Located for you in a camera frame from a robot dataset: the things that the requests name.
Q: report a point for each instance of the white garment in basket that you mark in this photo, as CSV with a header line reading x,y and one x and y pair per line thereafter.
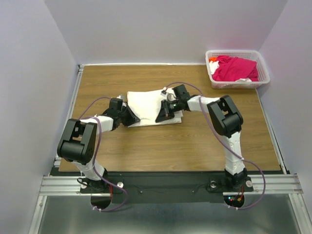
x,y
213,65

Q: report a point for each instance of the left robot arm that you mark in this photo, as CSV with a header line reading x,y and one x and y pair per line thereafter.
x,y
81,138

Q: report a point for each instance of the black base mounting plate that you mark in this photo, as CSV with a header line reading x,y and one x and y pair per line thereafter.
x,y
162,187

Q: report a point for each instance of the magenta t shirt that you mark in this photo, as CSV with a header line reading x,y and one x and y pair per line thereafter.
x,y
234,69

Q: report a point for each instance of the orange garment in basket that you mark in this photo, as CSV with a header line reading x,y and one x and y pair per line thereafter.
x,y
213,59

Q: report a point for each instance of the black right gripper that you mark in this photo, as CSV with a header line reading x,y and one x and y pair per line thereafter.
x,y
165,113

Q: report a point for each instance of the aluminium table rail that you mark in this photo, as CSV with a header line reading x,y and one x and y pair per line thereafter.
x,y
273,138
57,160

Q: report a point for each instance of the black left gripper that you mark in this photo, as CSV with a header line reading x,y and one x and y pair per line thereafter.
x,y
132,118

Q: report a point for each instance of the aluminium right table rail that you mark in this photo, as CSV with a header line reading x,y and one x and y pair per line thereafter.
x,y
273,138

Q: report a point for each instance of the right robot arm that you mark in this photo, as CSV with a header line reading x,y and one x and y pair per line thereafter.
x,y
224,119

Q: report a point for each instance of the white t shirt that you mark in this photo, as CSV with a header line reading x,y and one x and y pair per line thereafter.
x,y
146,106

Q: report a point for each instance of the white plastic laundry basket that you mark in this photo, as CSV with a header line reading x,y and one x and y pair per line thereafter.
x,y
263,74

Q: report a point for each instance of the aluminium left table rail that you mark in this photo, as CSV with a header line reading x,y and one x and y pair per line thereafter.
x,y
57,160

